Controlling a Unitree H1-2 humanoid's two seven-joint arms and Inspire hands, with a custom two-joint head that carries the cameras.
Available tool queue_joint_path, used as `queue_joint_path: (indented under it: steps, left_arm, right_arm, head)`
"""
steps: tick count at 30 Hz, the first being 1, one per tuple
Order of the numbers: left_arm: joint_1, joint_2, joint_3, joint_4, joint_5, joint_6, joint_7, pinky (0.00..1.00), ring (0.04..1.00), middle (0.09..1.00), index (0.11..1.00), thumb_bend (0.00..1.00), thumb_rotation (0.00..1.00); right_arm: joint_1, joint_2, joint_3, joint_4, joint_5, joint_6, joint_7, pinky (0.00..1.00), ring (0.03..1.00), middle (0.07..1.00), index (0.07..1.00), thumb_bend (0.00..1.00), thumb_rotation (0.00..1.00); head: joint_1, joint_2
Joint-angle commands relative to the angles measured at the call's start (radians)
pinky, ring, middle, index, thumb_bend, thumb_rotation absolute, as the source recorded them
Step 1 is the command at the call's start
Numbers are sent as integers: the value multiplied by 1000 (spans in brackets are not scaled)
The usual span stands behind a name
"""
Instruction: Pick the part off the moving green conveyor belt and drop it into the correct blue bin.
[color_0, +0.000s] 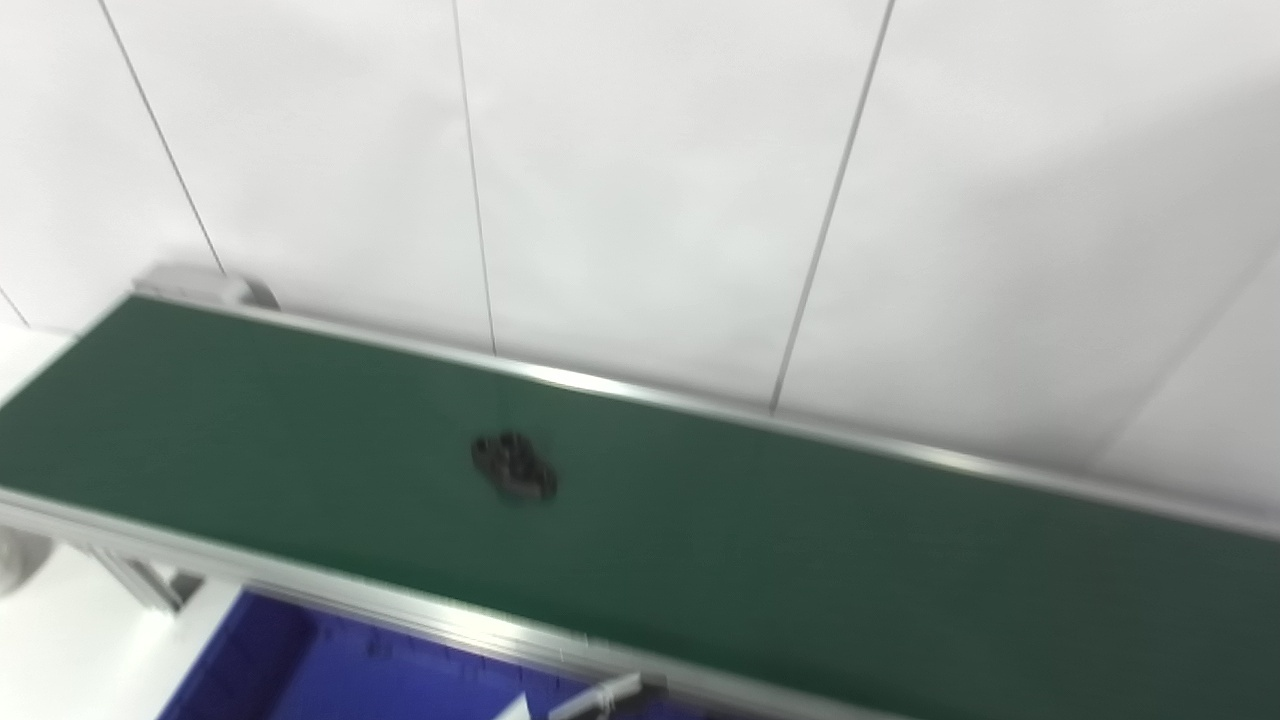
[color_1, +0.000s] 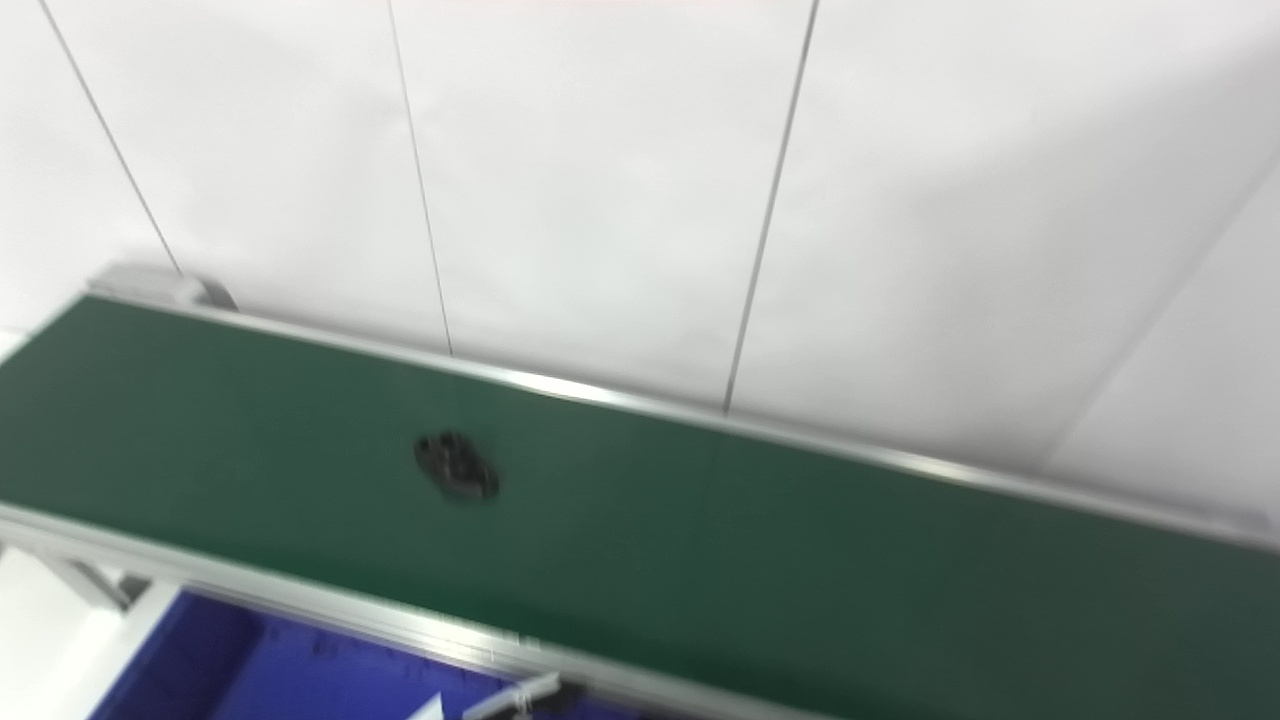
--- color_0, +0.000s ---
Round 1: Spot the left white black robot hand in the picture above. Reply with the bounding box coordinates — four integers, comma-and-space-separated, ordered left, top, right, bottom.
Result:
494, 671, 644, 720

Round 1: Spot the black plastic flanged part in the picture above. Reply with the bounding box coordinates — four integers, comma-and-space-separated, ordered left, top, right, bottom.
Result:
469, 431, 560, 505

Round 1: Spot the green conveyor belt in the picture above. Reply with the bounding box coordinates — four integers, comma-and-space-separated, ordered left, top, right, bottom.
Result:
0, 288, 1280, 720

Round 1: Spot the blue plastic bin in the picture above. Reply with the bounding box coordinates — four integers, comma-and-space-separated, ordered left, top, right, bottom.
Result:
155, 588, 706, 720

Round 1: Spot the aluminium conveyor leg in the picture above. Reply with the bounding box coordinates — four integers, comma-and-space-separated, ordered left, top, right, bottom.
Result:
83, 543, 208, 614

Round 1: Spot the grey conveyor motor housing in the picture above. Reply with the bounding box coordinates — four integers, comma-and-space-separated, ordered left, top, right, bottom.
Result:
133, 264, 282, 312

